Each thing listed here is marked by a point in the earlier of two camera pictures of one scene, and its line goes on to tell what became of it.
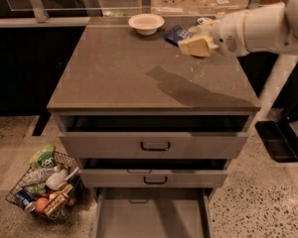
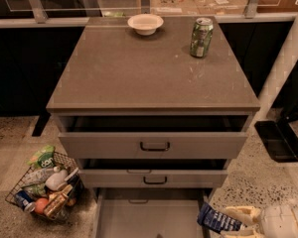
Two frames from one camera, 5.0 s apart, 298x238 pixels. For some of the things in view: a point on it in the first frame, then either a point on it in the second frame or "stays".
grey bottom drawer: [153, 213] stays
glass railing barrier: [74, 5] stays
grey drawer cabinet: [152, 128] stays
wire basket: [53, 192] stays
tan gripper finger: [198, 47] -> [244, 233]
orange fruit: [41, 204] stays
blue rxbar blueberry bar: [177, 34] -> [218, 221]
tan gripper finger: [203, 30] -> [245, 214]
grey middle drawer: [153, 174] stays
